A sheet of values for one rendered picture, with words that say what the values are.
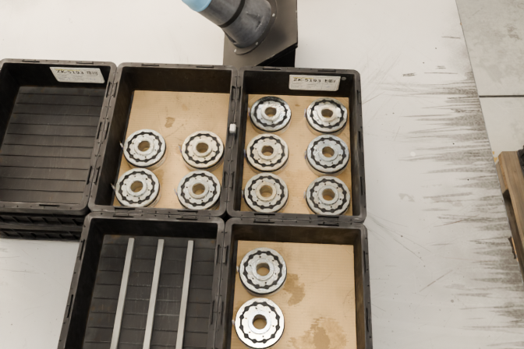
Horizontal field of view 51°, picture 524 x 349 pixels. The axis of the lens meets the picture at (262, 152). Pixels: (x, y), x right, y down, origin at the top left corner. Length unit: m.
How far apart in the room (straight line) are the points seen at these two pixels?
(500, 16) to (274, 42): 1.67
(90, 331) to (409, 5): 1.32
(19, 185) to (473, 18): 2.19
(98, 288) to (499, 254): 0.96
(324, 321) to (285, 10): 0.79
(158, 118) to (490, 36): 1.84
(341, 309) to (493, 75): 1.70
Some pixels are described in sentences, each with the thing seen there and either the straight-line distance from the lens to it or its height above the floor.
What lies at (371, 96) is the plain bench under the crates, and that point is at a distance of 1.62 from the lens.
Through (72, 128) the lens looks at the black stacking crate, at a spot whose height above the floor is 0.83.
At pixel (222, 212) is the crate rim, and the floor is 0.93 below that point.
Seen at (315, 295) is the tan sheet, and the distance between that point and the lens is 1.23.
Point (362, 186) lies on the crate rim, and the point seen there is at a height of 0.93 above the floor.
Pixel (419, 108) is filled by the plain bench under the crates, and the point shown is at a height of 0.70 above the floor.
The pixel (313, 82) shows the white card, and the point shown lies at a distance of 1.39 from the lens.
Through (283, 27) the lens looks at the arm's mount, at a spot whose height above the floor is 0.91.
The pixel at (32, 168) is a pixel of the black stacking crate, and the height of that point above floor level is 0.83.
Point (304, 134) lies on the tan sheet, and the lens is 1.37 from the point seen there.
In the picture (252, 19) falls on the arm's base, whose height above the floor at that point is 0.89.
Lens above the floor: 2.02
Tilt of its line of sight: 62 degrees down
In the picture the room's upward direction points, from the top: 1 degrees counter-clockwise
